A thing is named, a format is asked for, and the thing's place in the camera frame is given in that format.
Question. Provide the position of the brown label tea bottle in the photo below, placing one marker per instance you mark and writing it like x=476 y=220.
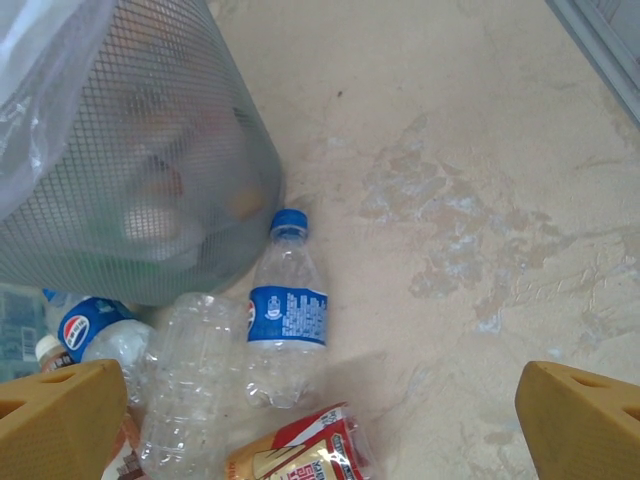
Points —
x=47 y=346

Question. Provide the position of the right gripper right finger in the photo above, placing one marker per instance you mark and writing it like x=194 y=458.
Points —
x=585 y=430

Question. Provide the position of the crushed clear bottle without label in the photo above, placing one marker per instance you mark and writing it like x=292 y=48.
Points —
x=190 y=375

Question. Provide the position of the clear bottle pale blue label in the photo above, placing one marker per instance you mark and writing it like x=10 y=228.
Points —
x=20 y=320

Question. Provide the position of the grey mesh waste bin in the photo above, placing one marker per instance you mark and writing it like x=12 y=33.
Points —
x=150 y=100

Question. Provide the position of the aluminium side rail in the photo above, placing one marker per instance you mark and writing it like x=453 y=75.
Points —
x=600 y=45

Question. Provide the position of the translucent plastic bin liner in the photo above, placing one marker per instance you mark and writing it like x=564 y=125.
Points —
x=30 y=75

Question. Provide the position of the clear bottle blue Pepsi label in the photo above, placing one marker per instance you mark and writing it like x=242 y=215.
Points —
x=287 y=315
x=75 y=332

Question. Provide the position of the red and gold snack wrapper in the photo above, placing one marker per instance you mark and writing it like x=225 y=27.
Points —
x=300 y=450

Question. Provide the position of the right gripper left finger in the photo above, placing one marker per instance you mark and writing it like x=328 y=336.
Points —
x=50 y=420

